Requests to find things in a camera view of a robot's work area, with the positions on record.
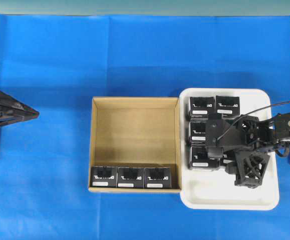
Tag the white plastic tray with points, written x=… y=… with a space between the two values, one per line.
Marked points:
x=215 y=189

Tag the black box tray top left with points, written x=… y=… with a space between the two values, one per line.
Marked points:
x=199 y=108

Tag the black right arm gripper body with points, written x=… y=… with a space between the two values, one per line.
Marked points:
x=267 y=136

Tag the blue table cloth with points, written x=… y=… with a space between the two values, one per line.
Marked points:
x=56 y=64

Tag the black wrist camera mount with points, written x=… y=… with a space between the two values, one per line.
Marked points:
x=222 y=135

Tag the black box carton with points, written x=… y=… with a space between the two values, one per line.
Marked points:
x=228 y=157
x=155 y=178
x=131 y=177
x=104 y=176

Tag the black box tray top right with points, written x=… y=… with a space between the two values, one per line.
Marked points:
x=228 y=107

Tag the black box tray middle left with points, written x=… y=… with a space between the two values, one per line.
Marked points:
x=197 y=135

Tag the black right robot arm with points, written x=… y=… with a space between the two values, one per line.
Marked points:
x=258 y=140

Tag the black box tray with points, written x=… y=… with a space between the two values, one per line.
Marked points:
x=228 y=107
x=199 y=159
x=197 y=135
x=199 y=108

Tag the brown cardboard box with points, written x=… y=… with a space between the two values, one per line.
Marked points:
x=136 y=132

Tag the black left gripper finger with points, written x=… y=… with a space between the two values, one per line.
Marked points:
x=13 y=111

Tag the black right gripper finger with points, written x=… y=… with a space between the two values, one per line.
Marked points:
x=249 y=168

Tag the black box tray lower left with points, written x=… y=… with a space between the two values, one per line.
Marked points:
x=199 y=159

